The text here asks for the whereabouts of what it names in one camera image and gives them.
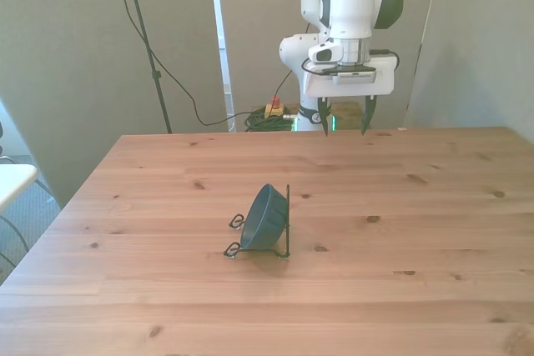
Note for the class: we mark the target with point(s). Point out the white side table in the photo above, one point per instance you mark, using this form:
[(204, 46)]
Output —
[(12, 181)]

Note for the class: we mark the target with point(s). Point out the yellow emergency stop button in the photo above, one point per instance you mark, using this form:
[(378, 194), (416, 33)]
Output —
[(275, 110)]

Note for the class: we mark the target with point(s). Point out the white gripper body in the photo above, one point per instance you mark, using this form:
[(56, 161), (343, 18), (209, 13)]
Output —
[(350, 90)]

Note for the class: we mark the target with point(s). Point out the dark blue bowl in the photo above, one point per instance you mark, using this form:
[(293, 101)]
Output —
[(263, 218)]

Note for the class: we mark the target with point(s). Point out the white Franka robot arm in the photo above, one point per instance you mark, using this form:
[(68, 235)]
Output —
[(350, 6)]

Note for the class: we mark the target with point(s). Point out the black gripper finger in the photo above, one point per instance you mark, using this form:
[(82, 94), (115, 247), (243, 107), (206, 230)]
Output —
[(325, 116), (369, 112)]

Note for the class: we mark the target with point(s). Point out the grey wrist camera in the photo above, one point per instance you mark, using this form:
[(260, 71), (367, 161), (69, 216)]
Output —
[(354, 78)]

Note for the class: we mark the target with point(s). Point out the white divider post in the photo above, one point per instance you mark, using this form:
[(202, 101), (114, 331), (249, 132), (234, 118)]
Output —
[(223, 39)]

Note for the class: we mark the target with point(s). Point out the black tripod stand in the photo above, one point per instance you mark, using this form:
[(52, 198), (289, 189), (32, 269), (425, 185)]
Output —
[(144, 35)]

